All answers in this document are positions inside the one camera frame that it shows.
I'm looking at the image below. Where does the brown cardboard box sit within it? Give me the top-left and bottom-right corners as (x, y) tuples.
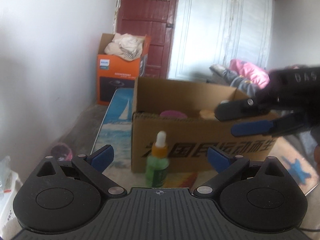
(131, 77), (276, 173)

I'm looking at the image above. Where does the orange Philips box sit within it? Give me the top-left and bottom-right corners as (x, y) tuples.
(96, 34), (151, 105)

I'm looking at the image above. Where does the purple bowl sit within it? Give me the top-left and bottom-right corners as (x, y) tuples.
(159, 110), (188, 119)

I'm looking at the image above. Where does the beige cloth in box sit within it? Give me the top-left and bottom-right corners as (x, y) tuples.
(104, 33), (144, 61)

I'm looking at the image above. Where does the grey blanket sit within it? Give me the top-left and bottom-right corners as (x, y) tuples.
(207, 64), (260, 98)

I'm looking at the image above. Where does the pink cloth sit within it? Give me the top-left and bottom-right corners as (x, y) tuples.
(229, 59), (270, 89)

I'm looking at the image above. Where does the gold lid black jar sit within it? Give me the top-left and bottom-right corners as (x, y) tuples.
(199, 109), (216, 120)

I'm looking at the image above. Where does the purple jar on floor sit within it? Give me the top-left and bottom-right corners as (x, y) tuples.
(50, 142), (73, 161)

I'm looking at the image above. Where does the green dropper bottle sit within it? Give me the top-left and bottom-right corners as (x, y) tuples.
(145, 131), (169, 188)

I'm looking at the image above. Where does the person right hand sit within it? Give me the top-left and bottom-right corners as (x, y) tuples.
(313, 145), (320, 169)

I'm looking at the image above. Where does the dark red door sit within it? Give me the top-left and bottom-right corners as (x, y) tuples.
(116, 0), (177, 79)

